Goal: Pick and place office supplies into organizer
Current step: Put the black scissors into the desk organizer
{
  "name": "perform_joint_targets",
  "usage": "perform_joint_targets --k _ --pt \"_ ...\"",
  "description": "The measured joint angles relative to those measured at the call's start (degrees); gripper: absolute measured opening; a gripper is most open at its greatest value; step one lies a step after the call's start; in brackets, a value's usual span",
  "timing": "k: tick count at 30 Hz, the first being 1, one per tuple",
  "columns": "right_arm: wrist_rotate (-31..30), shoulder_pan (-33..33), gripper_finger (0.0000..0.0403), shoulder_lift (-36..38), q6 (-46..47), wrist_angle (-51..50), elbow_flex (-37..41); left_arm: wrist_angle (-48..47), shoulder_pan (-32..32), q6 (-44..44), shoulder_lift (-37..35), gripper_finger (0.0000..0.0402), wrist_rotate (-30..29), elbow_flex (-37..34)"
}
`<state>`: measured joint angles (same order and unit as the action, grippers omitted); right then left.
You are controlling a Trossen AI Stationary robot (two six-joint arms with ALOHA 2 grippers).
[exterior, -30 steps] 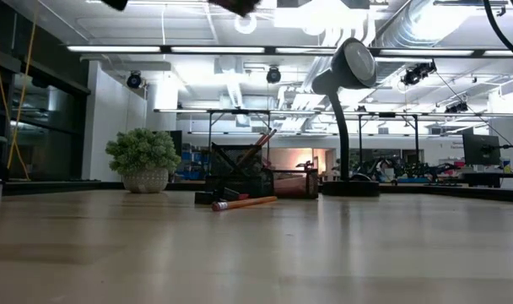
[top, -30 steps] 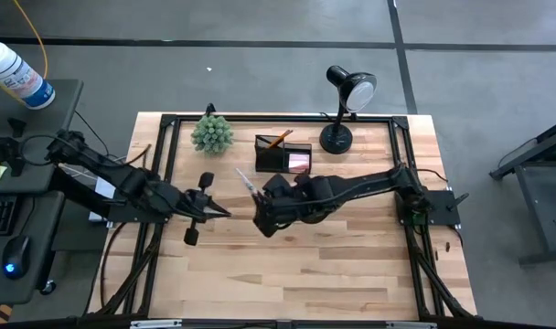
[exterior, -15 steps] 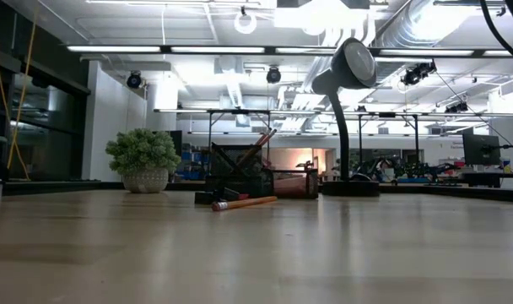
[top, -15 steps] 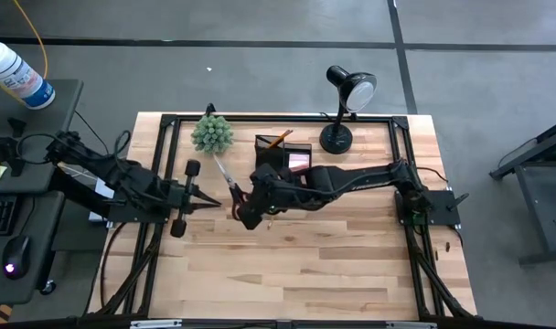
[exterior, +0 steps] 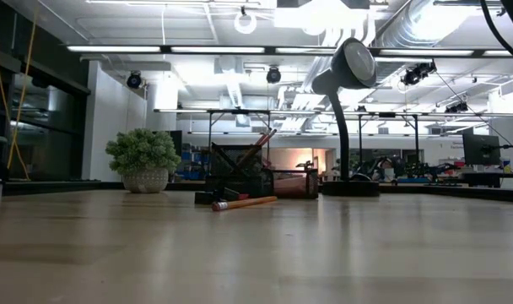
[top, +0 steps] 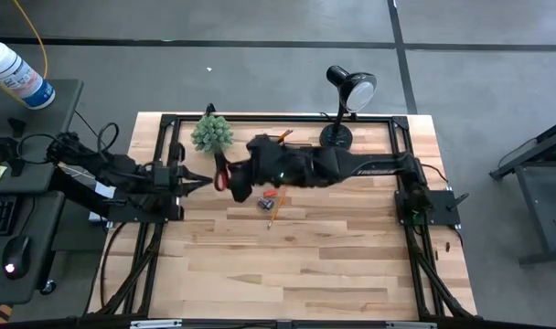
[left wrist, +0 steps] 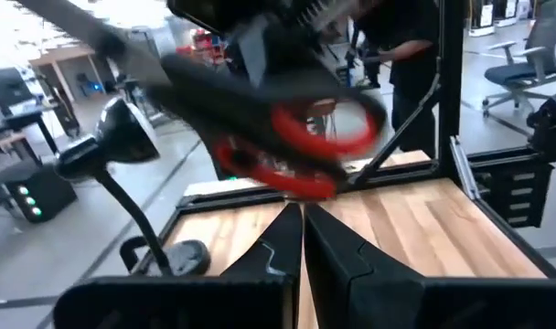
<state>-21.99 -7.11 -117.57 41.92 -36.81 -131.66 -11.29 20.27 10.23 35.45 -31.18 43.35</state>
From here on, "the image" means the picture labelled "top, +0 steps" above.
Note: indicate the silver table bracket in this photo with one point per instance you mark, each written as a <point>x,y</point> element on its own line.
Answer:
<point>155,324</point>
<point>410,325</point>

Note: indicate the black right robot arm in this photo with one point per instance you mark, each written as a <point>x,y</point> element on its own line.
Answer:
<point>374,166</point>

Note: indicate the orange eraser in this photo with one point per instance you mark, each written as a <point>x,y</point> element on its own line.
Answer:
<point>270,193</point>

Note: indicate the black and red scissors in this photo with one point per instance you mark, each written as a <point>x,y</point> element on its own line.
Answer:
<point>220,163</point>

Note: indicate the black gooseneck desk lamp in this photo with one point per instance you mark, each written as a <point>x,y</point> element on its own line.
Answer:
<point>335,136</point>

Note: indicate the large black printed part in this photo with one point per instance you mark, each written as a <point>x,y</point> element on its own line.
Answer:
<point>6,151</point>

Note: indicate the black binder clip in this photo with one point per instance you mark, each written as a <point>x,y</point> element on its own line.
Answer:
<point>262,203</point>
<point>269,204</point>

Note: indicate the green artificial plant white pot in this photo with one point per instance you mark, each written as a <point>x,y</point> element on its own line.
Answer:
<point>211,134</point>

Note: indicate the black side desk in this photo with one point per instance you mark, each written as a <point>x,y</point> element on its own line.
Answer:
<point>40,114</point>

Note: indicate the small black printed part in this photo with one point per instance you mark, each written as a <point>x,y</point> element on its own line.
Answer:
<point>16,127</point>

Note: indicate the black computer mouse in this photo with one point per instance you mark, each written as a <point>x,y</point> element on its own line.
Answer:
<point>16,258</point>

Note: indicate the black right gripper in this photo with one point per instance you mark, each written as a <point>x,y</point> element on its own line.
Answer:
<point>287,164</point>

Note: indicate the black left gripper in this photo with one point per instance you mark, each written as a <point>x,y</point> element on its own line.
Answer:
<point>163,183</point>

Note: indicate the white disinfectant wipes canister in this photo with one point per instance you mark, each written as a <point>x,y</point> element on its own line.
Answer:
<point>17,75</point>

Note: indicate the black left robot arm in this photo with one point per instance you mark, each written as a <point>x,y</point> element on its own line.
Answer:
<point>95,164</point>

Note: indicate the black mesh desk organizer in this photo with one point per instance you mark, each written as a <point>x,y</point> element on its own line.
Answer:
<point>265,140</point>

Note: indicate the dark grey neighbouring table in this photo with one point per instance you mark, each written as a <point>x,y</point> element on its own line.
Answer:
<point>534,215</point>

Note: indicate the black metal table frame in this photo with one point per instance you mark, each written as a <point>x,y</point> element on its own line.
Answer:
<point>161,137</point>

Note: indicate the black caster wheel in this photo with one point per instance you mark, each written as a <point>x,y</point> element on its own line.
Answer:
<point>48,287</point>

